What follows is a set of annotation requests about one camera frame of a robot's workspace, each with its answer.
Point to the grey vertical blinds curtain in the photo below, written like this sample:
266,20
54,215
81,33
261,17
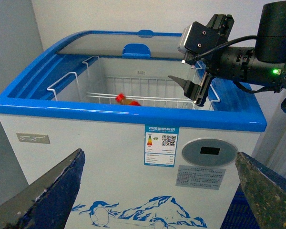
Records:
271,146

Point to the round grey control panel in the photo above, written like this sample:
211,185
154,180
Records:
208,152

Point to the white wire freezer basket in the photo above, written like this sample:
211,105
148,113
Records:
145,81

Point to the red label tea bottle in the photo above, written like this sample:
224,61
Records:
121,99

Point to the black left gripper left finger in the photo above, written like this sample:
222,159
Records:
47,202

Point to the grey instruction sticker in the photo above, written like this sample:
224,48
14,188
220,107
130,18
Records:
200,177

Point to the blue plastic shopping basket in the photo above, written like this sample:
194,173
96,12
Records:
239,215

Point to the silver brand nameplate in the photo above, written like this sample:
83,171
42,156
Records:
33,138

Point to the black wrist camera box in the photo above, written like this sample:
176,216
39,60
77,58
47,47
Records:
197,39

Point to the glass sliding lid blue handle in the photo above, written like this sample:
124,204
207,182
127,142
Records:
129,51

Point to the rear glass sliding lid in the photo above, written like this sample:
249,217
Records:
156,41

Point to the blue energy label sticker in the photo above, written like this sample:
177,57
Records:
160,145

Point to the white chest freezer blue rim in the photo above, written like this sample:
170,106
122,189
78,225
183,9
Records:
117,190

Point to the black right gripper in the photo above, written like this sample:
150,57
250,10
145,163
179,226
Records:
219,61

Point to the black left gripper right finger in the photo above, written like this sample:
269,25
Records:
265,191

